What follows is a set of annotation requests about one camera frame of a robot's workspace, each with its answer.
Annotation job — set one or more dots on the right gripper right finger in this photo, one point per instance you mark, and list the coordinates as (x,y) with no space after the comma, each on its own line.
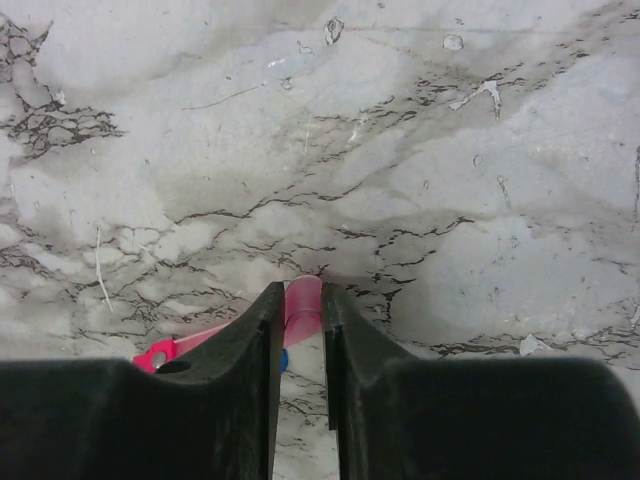
(398,416)

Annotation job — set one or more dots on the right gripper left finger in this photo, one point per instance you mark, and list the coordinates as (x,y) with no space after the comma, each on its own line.
(209,414)

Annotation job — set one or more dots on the pink strap keyring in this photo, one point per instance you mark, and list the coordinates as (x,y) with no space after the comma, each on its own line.
(302,321)

